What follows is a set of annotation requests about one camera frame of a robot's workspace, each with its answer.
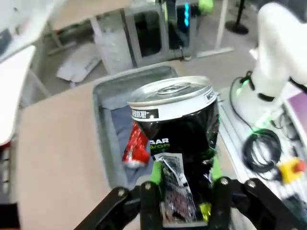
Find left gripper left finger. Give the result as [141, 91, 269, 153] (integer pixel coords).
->
[74, 161, 165, 230]

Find grey fabric basket Can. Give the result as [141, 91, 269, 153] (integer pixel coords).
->
[92, 65, 180, 190]

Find wooden top desk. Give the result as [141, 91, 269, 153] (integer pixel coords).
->
[47, 0, 132, 58]

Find black base cable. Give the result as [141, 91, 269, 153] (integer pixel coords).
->
[229, 76, 255, 131]

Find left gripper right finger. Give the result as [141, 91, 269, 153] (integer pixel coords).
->
[208, 155, 307, 230]

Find black energy drink can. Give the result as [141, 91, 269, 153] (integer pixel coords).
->
[127, 76, 221, 227]

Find black round stand base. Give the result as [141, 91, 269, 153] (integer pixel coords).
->
[224, 0, 249, 36]

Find grey metal cabinet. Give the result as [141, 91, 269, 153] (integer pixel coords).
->
[124, 4, 174, 68]

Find white flat floor package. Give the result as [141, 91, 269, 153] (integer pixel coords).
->
[56, 44, 102, 84]

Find white desk leg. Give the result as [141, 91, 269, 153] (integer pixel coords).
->
[196, 0, 235, 58]

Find yellow emergency stop box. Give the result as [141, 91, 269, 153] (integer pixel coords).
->
[277, 157, 307, 184]

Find purple panel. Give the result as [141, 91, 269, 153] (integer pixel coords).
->
[287, 92, 307, 135]

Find computer tower blue lights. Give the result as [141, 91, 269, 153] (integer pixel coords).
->
[166, 0, 193, 50]

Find white drawer cabinet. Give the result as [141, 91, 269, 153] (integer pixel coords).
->
[90, 13, 133, 75]

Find crushed red can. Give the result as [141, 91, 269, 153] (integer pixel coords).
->
[121, 119, 151, 169]

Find black coiled cable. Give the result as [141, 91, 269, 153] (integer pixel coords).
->
[241, 128, 283, 181]

